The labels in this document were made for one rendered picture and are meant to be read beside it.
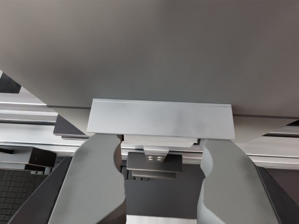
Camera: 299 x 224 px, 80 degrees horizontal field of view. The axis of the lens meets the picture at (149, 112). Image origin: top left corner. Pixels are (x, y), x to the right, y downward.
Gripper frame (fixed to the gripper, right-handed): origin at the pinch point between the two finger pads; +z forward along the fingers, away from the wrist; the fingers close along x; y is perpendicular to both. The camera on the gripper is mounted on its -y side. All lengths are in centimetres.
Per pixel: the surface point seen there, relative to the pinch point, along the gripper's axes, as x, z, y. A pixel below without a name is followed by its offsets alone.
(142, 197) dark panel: -3, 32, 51
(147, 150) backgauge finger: -1.3, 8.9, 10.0
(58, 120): -12.0, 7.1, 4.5
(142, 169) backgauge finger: -2.6, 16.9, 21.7
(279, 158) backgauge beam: 30.5, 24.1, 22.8
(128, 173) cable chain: -7.9, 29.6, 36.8
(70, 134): -10.3, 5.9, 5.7
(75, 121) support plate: -7.4, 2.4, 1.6
